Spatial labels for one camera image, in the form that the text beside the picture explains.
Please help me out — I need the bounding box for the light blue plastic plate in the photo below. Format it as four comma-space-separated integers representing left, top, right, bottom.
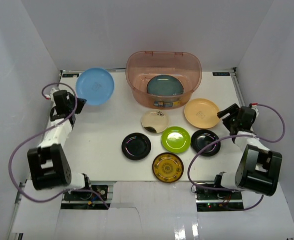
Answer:
75, 67, 114, 106

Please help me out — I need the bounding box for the peach plastic plate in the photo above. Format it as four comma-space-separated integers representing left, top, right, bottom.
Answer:
184, 98, 220, 129

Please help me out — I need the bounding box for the small black plate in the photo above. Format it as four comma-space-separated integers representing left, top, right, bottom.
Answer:
191, 129, 221, 157

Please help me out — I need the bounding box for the black glossy plate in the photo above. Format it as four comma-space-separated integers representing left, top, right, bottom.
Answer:
121, 132, 151, 161

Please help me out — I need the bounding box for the cream plate with dark patch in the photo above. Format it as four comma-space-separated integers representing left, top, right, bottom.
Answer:
141, 109, 169, 134

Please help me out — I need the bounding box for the dark blue glazed plate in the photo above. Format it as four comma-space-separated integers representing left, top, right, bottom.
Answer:
147, 74, 184, 96

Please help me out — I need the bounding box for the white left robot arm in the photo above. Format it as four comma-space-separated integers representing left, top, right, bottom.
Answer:
27, 90, 93, 200

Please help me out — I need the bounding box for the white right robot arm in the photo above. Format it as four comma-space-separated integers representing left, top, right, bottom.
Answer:
212, 103, 282, 200

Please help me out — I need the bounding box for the translucent pink plastic bin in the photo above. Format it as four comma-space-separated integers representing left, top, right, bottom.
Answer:
125, 51, 202, 109

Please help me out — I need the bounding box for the lime green plate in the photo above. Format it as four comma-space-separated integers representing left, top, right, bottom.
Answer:
161, 126, 191, 154

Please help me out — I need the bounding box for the yellow patterned brown-rimmed plate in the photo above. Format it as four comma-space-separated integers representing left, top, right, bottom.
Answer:
152, 152, 184, 184

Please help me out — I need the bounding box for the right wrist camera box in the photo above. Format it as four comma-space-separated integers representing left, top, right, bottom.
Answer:
249, 103, 259, 116

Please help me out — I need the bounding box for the aluminium table frame rail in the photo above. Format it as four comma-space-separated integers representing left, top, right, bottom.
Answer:
230, 67, 271, 181

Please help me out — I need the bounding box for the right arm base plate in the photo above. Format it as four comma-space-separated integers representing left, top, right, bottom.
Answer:
190, 185, 244, 213

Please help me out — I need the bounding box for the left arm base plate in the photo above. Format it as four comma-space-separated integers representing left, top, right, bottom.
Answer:
61, 184, 110, 210

